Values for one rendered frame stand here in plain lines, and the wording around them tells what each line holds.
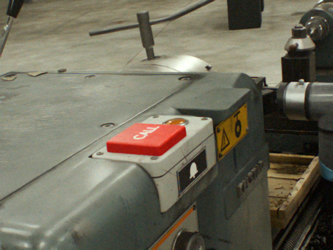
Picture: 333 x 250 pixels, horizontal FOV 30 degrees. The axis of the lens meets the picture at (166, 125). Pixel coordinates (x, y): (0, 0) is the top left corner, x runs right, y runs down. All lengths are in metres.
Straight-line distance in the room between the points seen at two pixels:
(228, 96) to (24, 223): 0.35
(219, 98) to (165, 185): 0.20
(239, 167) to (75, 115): 0.23
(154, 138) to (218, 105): 0.15
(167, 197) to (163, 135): 0.06
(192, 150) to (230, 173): 0.18
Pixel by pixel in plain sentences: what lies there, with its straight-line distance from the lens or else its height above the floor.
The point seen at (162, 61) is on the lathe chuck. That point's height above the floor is 1.24.
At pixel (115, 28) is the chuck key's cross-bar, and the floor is 1.30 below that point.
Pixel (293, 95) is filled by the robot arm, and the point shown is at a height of 1.12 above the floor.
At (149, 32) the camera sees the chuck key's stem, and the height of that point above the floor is 1.28.
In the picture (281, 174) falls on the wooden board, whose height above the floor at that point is 0.89.
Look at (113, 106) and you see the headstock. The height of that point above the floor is 1.26.
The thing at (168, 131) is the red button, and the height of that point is 1.27.
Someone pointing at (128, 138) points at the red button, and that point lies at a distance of 0.60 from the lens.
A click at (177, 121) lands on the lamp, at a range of 0.67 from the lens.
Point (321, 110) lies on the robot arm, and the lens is 1.22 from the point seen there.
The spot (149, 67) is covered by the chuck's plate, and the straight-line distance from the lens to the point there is 1.05.
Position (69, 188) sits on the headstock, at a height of 1.25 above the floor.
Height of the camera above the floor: 1.46
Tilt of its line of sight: 18 degrees down
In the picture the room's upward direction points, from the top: 6 degrees counter-clockwise
